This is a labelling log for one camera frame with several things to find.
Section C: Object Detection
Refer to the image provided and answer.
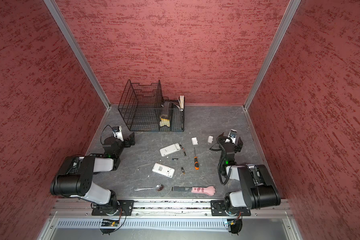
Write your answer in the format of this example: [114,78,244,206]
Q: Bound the white battery cover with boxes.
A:
[191,137,198,146]
[207,136,214,144]

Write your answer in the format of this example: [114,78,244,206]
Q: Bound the grey white remote control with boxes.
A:
[160,143,182,157]

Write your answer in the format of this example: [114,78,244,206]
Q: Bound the orange black screwdriver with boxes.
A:
[194,148,200,170]

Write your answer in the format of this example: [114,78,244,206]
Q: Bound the white air conditioner remote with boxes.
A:
[152,163,175,178]

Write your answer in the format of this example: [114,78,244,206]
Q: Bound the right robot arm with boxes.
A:
[218,137,281,215]

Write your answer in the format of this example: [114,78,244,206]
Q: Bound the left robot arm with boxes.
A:
[50,133,136,216]

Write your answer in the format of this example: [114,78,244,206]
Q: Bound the yellow black brush in basket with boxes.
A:
[160,102,172,127]

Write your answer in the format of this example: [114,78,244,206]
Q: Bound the pink cat paw spatula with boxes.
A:
[172,186,216,196]

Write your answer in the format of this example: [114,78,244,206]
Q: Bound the metal spoon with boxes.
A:
[134,184,164,192]

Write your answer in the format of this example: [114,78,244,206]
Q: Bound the wooden sticks in basket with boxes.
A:
[179,96,185,111]

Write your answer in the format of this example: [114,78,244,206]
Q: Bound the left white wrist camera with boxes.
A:
[112,126,124,142]

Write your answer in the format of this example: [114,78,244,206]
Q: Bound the black wire basket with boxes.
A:
[118,80,185,132]

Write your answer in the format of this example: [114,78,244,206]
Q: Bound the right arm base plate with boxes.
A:
[210,200,251,217]

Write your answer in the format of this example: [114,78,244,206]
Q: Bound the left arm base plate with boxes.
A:
[92,200,135,217]

